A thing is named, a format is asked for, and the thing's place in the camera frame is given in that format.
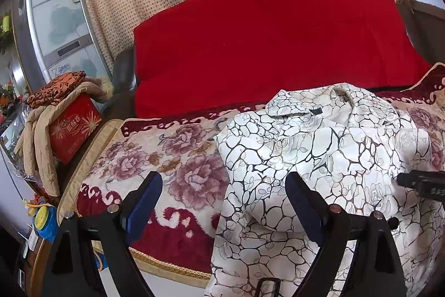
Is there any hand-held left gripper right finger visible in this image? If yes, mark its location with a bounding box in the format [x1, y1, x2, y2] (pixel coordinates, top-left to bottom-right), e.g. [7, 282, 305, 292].
[284, 172, 407, 297]

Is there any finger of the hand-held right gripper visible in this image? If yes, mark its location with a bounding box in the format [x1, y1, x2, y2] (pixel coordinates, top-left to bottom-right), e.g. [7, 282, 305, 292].
[397, 170, 445, 203]

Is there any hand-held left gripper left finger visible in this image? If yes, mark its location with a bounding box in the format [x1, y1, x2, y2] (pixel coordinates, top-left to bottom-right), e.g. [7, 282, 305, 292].
[42, 171, 164, 297]

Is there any white crackle-pattern jacket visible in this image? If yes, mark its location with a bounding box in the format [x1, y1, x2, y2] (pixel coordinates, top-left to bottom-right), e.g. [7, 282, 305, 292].
[205, 83, 445, 297]

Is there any floral plush blanket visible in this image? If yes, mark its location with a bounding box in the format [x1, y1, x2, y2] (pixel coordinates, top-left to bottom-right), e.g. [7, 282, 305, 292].
[57, 63, 445, 289]

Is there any yellow and blue toy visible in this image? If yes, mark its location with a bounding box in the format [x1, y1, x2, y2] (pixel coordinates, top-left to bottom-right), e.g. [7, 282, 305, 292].
[23, 200, 58, 244]

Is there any red gift box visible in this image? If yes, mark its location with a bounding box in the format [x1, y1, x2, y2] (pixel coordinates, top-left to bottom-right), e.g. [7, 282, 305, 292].
[47, 95, 103, 165]

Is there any beige blanket on box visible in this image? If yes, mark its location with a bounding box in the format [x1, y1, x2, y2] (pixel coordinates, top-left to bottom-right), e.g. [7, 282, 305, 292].
[14, 77, 115, 197]

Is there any orange patterned cloth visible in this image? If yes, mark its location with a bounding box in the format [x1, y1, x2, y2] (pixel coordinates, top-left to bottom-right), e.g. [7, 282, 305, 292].
[26, 71, 87, 110]

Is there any red quilt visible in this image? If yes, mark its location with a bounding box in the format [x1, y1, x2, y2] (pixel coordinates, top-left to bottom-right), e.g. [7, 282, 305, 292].
[133, 0, 433, 118]

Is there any flower bouquet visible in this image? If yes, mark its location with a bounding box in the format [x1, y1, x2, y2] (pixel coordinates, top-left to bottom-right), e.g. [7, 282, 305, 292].
[0, 81, 21, 118]

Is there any silver refrigerator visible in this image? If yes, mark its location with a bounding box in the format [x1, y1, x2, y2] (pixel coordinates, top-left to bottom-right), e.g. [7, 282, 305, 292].
[12, 0, 113, 103]

